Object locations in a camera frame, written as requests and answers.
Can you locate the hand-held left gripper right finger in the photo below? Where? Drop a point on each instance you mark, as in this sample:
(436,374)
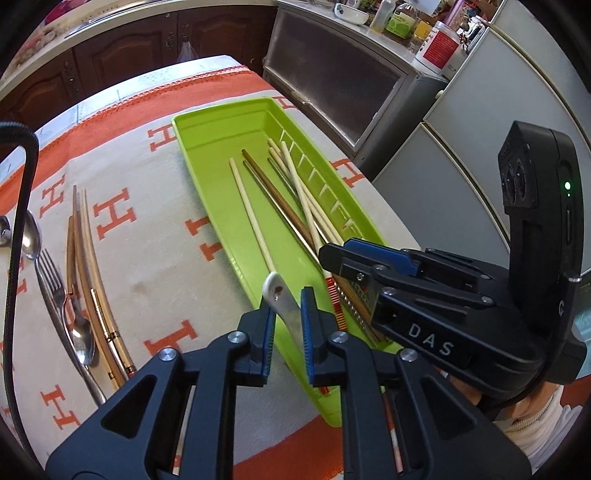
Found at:
(308,341)

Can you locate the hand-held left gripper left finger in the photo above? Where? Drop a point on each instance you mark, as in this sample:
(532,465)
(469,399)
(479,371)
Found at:
(268,346)

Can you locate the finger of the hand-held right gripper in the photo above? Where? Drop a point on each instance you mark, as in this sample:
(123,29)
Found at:
(378,254)
(337,261)

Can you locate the white ceramic soup spoon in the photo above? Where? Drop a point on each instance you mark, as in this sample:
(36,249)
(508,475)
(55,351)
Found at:
(284,314)

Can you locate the pile of mixed chopsticks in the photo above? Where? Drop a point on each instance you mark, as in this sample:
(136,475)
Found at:
(253,217)

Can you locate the green plastic utensil tray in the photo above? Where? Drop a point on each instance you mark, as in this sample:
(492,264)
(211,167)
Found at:
(217,152)

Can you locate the small metal spoon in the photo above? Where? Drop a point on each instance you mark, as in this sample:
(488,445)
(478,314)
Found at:
(84,346)

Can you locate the metal spoons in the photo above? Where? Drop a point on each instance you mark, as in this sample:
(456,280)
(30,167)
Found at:
(95,281)

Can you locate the rose gold metal chopstick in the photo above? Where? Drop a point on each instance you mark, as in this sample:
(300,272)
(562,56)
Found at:
(79,258)
(69,258)

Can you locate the metal fork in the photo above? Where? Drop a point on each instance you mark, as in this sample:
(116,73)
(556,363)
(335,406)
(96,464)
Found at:
(53,281)

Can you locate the person's right forearm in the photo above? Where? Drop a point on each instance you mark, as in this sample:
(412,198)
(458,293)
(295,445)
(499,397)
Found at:
(540,429)

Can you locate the grey refrigerator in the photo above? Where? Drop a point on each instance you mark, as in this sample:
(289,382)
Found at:
(461,152)

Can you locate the orange and beige printed blanket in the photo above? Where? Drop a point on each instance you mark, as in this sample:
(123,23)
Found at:
(152,258)

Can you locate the silver storage cabinet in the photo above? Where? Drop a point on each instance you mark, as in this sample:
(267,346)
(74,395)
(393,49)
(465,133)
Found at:
(332,83)

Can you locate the red label white canister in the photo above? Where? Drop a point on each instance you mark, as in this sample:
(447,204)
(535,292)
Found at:
(436,46)

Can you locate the yellow bottle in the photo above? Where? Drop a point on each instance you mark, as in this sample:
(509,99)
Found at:
(422,34)

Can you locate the green label bottle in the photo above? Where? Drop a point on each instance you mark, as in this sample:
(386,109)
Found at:
(402,23)

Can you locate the white ceramic bowl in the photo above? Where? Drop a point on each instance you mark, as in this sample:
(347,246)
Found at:
(353,17)

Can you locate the clear plastic bottle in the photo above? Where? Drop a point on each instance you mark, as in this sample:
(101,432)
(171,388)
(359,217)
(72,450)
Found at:
(385,16)

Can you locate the hanging white plastic bag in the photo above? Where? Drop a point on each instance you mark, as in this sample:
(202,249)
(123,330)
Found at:
(187,51)

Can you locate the light patterned tablecloth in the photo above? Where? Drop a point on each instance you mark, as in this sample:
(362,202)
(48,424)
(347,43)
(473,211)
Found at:
(138,83)

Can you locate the brown wooden kitchen cabinets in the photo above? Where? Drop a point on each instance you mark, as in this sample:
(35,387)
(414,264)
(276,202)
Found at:
(115,50)

